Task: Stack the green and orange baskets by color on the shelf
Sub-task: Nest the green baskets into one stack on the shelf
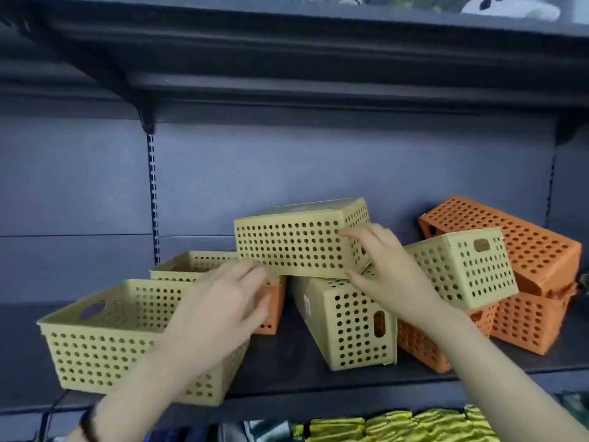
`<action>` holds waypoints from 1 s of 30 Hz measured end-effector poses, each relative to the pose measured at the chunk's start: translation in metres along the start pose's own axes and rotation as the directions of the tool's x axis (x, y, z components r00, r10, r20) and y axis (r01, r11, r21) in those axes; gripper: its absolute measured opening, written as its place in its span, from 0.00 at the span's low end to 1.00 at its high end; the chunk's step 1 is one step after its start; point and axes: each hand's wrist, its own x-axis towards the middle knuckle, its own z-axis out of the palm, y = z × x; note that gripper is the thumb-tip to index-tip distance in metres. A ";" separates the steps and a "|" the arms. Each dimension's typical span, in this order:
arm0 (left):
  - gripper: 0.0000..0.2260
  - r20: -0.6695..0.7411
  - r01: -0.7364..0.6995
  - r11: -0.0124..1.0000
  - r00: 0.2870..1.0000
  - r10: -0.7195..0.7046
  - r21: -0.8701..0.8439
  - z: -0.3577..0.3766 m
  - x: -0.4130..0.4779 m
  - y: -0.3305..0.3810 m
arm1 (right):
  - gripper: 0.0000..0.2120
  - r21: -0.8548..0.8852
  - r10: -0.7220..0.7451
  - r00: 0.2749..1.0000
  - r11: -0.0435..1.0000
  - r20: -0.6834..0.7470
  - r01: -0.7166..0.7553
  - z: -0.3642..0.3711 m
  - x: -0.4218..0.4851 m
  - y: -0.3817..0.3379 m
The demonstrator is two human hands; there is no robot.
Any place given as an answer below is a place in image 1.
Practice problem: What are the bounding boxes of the slotted metal shelf upright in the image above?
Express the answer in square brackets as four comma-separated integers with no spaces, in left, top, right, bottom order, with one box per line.
[146,133,161,265]
[544,147,558,228]

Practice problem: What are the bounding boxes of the white and black plush toy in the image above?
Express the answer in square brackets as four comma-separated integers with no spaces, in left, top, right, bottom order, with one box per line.
[461,0,562,21]

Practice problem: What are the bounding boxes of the black shelf bracket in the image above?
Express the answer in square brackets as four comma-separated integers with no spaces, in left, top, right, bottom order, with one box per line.
[554,112,589,145]
[0,4,157,135]

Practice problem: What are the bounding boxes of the ribbed dark shelf board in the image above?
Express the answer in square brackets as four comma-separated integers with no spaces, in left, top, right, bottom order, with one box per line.
[0,22,144,120]
[0,0,589,130]

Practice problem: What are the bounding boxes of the pile of yellow packets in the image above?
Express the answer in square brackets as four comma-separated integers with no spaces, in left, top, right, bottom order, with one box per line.
[307,403,500,442]

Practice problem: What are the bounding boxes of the yellow basket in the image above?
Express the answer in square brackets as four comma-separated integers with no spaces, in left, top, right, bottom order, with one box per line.
[233,197,374,280]
[292,266,399,373]
[149,250,282,287]
[36,279,252,407]
[402,227,520,311]

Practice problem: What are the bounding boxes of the dark grey metal shelf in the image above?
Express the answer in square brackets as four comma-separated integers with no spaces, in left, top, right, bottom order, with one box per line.
[44,264,589,431]
[0,282,155,440]

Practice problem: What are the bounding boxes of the person's right forearm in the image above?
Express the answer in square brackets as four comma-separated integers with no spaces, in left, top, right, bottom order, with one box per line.
[414,303,589,442]

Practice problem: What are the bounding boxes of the dark grey shelving back panel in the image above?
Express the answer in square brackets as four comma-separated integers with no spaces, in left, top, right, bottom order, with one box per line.
[154,117,558,272]
[554,133,589,272]
[0,114,155,304]

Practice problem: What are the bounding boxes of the person's right hand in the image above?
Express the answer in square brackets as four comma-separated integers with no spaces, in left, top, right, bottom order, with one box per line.
[339,223,450,332]

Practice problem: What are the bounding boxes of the green wrapped goods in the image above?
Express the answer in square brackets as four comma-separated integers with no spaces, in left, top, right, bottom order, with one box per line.
[559,390,589,431]

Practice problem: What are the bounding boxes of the person's left forearm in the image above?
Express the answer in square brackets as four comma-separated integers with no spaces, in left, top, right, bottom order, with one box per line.
[60,338,226,442]

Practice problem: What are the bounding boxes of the person's left hand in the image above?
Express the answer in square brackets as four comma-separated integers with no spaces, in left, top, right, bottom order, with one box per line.
[163,260,272,369]

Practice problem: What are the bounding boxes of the black wrist band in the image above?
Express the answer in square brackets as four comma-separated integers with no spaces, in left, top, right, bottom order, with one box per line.
[79,405,100,442]

